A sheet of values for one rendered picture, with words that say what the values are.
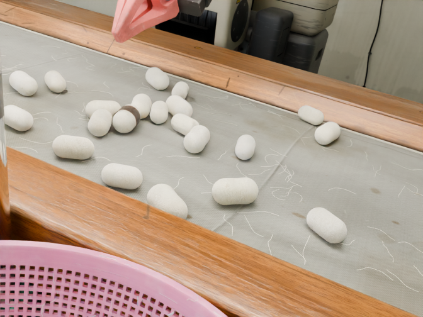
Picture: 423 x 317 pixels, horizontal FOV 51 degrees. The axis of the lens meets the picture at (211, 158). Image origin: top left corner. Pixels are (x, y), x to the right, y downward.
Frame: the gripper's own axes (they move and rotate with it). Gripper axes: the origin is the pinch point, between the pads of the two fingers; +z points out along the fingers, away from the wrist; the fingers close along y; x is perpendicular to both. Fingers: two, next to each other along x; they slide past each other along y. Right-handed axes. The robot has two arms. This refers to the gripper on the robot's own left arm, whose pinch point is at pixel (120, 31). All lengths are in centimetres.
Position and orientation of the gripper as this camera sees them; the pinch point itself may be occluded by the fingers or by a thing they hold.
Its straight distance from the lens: 43.3
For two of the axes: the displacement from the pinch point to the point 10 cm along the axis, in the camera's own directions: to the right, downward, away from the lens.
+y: 9.0, 3.2, -2.8
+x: 1.2, 4.3, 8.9
